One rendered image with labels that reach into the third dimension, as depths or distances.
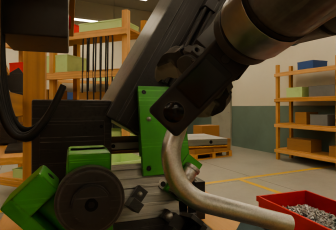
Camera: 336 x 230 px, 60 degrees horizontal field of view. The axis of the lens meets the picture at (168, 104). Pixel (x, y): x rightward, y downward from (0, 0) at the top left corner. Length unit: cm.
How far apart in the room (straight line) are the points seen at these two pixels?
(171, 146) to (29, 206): 20
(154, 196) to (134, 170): 7
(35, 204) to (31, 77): 110
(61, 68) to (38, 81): 245
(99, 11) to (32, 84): 890
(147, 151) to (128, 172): 6
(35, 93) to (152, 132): 84
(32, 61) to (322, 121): 579
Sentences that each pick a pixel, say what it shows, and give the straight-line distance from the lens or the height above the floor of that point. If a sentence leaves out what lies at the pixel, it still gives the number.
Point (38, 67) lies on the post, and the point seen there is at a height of 140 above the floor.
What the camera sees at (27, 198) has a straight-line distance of 37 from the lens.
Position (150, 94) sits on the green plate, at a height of 125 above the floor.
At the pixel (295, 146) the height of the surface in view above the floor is 36.
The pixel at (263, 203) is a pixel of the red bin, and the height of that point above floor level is 90.
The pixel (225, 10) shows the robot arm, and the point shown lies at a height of 131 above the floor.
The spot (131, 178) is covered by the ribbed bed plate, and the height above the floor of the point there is 107.
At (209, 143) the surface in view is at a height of 112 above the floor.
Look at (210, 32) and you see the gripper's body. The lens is 37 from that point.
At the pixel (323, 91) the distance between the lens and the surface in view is 655.
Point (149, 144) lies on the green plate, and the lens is 67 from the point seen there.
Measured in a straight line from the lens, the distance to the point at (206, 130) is 741.
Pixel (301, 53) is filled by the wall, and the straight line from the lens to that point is 767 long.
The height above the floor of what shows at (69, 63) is 176.
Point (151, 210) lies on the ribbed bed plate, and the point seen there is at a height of 99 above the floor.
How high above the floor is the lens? 122
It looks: 1 degrees up
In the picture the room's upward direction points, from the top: straight up
